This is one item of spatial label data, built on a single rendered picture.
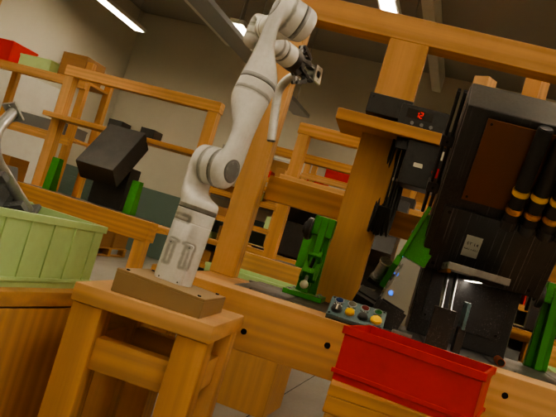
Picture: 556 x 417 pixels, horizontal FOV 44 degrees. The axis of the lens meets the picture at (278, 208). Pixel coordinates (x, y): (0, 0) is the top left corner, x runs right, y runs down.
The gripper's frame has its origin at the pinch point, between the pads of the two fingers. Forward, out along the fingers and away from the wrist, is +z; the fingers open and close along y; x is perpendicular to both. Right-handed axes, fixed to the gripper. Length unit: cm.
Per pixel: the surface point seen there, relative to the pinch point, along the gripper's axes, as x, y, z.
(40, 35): 832, 258, 458
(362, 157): -10.2, -19.7, 27.8
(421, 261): -46, -54, 7
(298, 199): 12.8, -37.0, 28.6
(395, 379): -64, -85, -40
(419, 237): -45, -48, 6
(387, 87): -14.5, 6.2, 27.5
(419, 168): -32.2, -22.4, 26.3
